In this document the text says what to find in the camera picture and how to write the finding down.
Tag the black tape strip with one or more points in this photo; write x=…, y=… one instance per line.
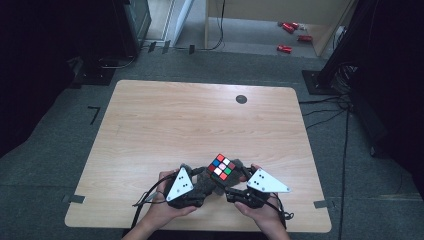
x=166, y=47
x=151, y=47
x=191, y=49

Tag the black floor base plate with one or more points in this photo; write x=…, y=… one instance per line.
x=95, y=76

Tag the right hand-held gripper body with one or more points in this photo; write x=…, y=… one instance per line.
x=263, y=186

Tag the round dark table grommet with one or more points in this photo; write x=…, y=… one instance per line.
x=241, y=99

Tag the white panel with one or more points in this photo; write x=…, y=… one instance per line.
x=183, y=20

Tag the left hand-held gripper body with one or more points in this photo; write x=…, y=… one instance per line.
x=180, y=186

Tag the black stand pole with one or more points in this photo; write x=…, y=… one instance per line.
x=336, y=61

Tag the grey cloth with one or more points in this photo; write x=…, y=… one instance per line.
x=203, y=185

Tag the person's left hand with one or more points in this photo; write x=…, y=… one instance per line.
x=163, y=216

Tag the multicoloured puzzle cube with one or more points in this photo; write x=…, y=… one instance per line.
x=221, y=168

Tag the person's right hand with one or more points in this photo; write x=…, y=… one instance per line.
x=263, y=216

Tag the red can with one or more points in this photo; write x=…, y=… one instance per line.
x=295, y=25
x=288, y=27
x=304, y=38
x=284, y=49

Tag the dark cabinet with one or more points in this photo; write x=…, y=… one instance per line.
x=133, y=30

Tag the light wooden partition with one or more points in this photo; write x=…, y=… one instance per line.
x=266, y=10

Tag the black stand base plate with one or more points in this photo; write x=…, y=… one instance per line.
x=313, y=83

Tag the grey tape piece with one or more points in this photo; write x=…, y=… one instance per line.
x=322, y=204
x=75, y=199

